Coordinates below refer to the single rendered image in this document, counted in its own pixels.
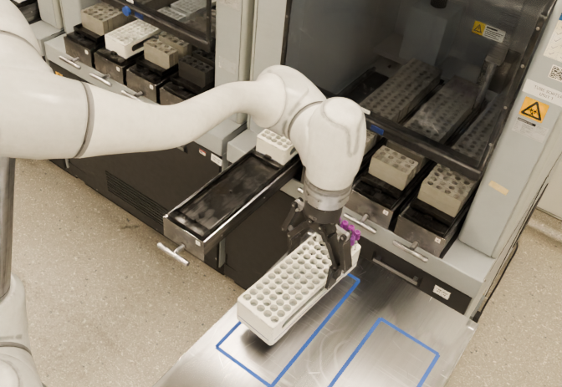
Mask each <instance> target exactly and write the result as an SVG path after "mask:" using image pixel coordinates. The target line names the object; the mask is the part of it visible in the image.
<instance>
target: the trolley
mask: <svg viewBox="0 0 562 387"><path fill-rule="evenodd" d="M237 307H238V302H236V303H235V304H234V305H233V306H232V307H231V308H230V309H229V310H228V311H227V312H226V313H225V314H224V315H223V316H222V317H221V318H220V319H219V320H218V321H217V322H216V323H215V324H214V325H213V326H212V327H211V328H210V329H209V330H208V331H207V332H206V333H205V334H204V335H203V336H202V337H201V338H200V339H199V340H198V341H197V342H196V343H195V344H194V345H193V346H192V347H191V348H190V349H189V350H188V351H187V352H186V353H185V354H184V355H183V356H182V357H181V358H180V359H179V360H178V361H177V362H176V363H175V364H174V365H173V366H172V367H171V368H170V369H169V370H168V371H167V372H166V373H165V374H164V375H163V376H162V377H161V378H160V379H159V380H158V381H157V382H156V383H155V384H154V385H153V386H152V387H446V385H447V382H448V380H449V379H450V377H451V375H452V373H453V371H454V369H455V368H456V366H457V363H458V361H459V359H460V358H461V357H462V354H463V353H464V351H465V349H466V348H467V346H468V344H469V343H470V341H471V339H472V337H473V335H474V334H475V332H476V331H477V329H478V326H479V324H478V323H475V322H474V321H472V320H471V319H470V318H467V317H465V316H464V315H462V314H460V313H459V312H457V311H455V310H454V309H452V308H450V307H448V306H447V305H445V304H444V303H441V302H440V301H438V300H436V299H435V298H433V297H431V296H430V295H428V294H426V293H424V292H423V291H421V290H420V289H418V288H415V287H414V286H412V285H411V284H410V283H407V282H405V281H404V280H402V279H400V278H398V277H397V276H395V275H394V274H392V273H390V272H388V271H386V270H385V269H384V268H382V267H379V266H378V265H376V264H374V263H373V262H371V261H369V260H368V259H366V258H364V257H362V256H361V255H359V257H358V260H357V263H356V266H355V267H354V268H353V269H352V270H351V271H350V272H349V273H348V274H347V275H346V276H345V277H342V278H341V279H340V280H339V281H338V282H337V283H336V284H335V285H334V286H333V287H332V288H331V289H330V290H329V291H328V292H327V293H326V294H325V295H324V296H323V297H322V298H321V299H320V300H319V301H318V302H317V303H316V304H315V305H314V306H313V307H312V308H310V309H309V310H308V311H307V312H306V313H305V314H304V315H303V316H302V317H301V318H300V319H299V320H298V321H297V322H296V323H295V324H293V325H292V326H291V327H290V328H289V330H288V331H287V332H286V333H285V334H284V335H283V336H282V337H281V338H280V339H279V340H278V341H277V342H276V343H275V344H273V345H268V344H267V343H265V342H264V341H263V340H262V339H261V338H259V336H257V335H256V334H255V333H254V332H253V331H252V330H250V329H249V328H248V327H247V326H245V325H244V324H243V323H241V322H240V321H239V320H238V319H237Z"/></svg>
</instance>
